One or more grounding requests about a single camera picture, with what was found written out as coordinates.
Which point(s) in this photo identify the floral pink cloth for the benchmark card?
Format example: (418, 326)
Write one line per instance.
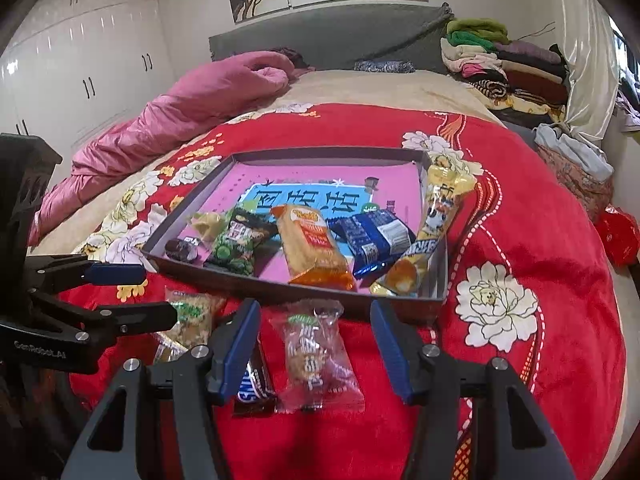
(577, 187)

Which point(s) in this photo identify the orange cracker packet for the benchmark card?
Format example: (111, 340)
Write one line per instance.
(310, 250)

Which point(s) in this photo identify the stack of folded clothes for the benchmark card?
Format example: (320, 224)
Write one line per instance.
(520, 70)

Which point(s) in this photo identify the beige bed sheet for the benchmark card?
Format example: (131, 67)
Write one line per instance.
(375, 87)

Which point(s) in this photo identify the brown chocolate bar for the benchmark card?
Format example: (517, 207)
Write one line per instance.
(255, 385)

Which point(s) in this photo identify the red floral blanket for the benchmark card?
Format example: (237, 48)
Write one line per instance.
(500, 385)

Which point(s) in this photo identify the small dark round snack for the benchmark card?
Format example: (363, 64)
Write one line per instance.
(181, 249)

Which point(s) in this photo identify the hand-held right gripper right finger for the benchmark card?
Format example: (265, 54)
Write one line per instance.
(395, 357)

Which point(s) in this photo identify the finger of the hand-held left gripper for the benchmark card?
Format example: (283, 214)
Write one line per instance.
(117, 273)
(145, 316)

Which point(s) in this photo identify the grey crumpled clothes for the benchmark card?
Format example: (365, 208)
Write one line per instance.
(575, 150)

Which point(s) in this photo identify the clear green label snack packet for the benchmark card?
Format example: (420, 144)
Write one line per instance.
(192, 317)

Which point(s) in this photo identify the cream shiny curtain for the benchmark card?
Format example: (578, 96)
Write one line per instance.
(585, 60)

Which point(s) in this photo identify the blue snack packet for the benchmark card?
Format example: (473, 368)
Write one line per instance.
(375, 240)

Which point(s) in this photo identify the dark patterned pillow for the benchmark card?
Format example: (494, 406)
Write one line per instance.
(382, 66)

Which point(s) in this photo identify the pink quilt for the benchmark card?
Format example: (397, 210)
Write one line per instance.
(175, 110)

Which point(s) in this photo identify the dark shallow cardboard box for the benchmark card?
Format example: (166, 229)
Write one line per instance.
(320, 300)

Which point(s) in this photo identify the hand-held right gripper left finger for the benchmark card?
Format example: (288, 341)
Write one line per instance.
(235, 357)

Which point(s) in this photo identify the black green pea packet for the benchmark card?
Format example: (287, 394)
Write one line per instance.
(235, 250)

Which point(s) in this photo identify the clear red print cake packet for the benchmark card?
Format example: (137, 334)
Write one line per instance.
(312, 355)

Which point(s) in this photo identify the pile of clothes on sill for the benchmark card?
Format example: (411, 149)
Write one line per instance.
(631, 110)

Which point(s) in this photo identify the grey headboard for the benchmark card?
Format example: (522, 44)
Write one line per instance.
(325, 40)

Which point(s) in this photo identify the white wardrobe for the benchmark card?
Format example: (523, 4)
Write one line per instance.
(75, 60)

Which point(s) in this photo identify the red plastic bag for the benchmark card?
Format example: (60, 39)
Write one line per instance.
(620, 235)

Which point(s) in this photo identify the pale yellow clear snack packet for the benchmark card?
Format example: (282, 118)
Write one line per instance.
(207, 224)

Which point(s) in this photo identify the long yellow snack packet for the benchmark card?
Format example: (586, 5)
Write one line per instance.
(435, 220)

